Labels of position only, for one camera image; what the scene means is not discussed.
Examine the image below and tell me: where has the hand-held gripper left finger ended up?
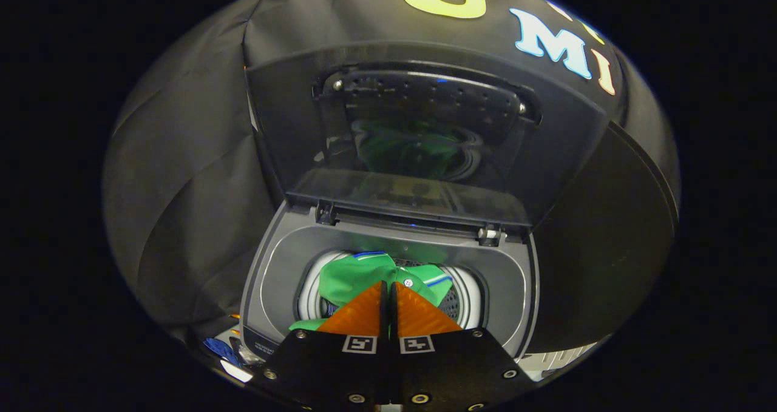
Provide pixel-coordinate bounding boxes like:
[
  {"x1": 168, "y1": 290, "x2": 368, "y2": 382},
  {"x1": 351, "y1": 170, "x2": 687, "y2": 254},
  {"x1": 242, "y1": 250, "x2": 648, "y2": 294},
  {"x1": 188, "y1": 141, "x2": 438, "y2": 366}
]
[{"x1": 258, "y1": 280, "x2": 389, "y2": 412}]

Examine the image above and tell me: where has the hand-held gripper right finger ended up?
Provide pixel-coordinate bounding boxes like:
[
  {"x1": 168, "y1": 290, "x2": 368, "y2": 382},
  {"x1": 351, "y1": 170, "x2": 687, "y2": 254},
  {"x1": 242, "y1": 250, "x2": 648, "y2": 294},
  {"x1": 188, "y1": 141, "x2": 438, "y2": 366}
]
[{"x1": 388, "y1": 282, "x2": 538, "y2": 412}]

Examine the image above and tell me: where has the green polo shirt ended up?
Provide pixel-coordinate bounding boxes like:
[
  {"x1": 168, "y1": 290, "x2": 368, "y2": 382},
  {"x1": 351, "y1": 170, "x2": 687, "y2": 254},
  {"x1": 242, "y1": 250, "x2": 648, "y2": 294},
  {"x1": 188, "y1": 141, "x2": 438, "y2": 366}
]
[{"x1": 288, "y1": 251, "x2": 454, "y2": 333}]

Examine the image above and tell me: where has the dark washing machine lid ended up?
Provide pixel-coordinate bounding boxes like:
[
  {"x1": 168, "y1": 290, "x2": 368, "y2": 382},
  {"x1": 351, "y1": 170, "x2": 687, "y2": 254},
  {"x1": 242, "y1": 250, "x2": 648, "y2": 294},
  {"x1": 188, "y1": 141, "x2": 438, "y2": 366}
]
[{"x1": 245, "y1": 41, "x2": 609, "y2": 238}]

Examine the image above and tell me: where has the black backdrop cloth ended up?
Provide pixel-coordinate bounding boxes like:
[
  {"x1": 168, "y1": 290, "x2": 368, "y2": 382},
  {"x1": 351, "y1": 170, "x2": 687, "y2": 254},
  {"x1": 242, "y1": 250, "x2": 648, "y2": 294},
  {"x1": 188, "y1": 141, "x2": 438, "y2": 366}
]
[{"x1": 102, "y1": 0, "x2": 680, "y2": 343}]

